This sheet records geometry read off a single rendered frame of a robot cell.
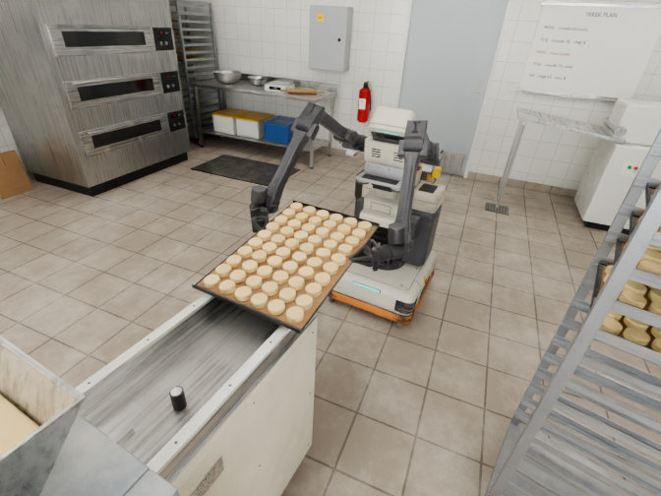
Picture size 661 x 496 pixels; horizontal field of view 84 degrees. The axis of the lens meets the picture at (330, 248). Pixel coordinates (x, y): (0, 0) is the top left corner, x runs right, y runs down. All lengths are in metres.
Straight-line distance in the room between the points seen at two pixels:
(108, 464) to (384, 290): 1.93
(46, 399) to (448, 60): 4.95
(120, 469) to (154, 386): 0.54
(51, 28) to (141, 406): 3.59
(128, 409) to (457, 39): 4.79
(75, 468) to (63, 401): 0.13
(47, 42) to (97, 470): 3.88
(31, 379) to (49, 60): 3.80
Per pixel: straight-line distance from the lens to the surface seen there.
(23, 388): 0.57
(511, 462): 1.48
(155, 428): 1.03
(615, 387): 1.76
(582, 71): 5.10
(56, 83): 4.24
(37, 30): 4.22
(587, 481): 2.03
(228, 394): 0.97
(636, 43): 5.16
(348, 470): 1.88
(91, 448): 0.62
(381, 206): 2.13
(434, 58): 5.13
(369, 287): 2.34
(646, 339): 1.17
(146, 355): 1.15
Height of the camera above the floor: 1.66
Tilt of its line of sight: 31 degrees down
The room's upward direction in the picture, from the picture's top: 4 degrees clockwise
